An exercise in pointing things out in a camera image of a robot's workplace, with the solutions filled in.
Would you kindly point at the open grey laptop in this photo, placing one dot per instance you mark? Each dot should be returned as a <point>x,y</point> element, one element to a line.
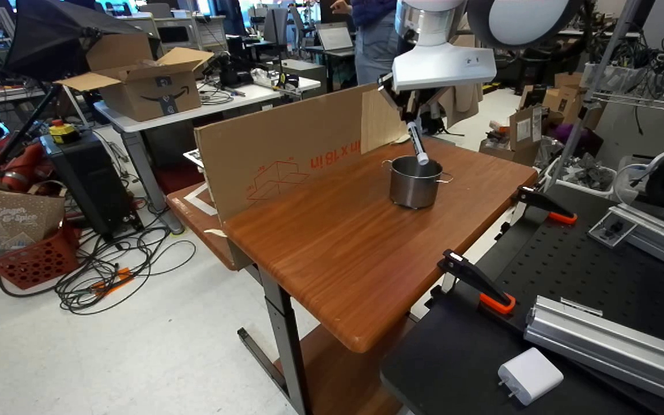
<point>332,38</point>

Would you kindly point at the light corrugated cardboard panel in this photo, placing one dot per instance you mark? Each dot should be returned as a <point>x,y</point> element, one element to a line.
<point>379,124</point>

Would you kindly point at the person in blue sweater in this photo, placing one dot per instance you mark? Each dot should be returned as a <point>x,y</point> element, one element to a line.
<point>374,43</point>

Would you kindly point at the red plastic basket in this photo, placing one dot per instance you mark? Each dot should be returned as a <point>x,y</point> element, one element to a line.
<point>36,262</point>

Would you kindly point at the long brown cardboard panel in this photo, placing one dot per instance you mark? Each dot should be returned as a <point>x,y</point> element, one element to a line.
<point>270,153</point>

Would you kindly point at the plain aluminium extrusion rail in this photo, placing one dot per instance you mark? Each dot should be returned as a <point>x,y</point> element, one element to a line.
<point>616,350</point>

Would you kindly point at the black umbrella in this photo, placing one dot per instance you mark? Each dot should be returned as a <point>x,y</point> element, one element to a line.
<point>57,36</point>

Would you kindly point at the open Amazon cardboard box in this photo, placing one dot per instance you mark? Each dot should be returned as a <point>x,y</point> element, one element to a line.
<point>151,88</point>

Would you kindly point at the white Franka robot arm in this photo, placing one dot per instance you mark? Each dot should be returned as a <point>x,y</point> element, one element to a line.
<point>520,20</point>

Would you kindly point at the beige jacket on chair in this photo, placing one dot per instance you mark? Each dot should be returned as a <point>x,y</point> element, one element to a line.
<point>467,105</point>

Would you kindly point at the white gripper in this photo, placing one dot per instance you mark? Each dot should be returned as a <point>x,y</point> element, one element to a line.
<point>443,68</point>

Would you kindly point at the brown paper bag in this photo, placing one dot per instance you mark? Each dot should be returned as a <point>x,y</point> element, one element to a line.
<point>11,219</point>

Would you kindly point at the black cabinet box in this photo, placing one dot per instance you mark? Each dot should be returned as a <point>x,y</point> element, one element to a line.
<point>94,185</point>

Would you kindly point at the steel metal cup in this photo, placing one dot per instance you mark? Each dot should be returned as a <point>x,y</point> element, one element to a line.
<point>416,191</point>

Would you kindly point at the white power adapter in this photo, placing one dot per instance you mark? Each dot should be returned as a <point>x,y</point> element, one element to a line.
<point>532,374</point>

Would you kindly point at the yellow red emergency stop button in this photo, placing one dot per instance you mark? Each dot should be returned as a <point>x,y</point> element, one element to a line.
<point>61,132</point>

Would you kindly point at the black perforated breadboard plate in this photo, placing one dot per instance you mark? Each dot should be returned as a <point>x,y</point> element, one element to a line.
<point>578,268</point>

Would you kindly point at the low wooden side shelf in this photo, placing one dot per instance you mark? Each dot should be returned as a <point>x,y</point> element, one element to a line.
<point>207,231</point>

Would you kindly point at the red metal machine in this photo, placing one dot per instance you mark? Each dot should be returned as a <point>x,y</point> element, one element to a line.
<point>18,165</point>

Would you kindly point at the aluminium extrusion rail with bracket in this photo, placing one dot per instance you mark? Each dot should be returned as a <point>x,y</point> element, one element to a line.
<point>656,239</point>

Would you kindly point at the stacked brown cardboard boxes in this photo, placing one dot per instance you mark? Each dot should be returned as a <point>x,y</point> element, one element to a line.
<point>536,117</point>

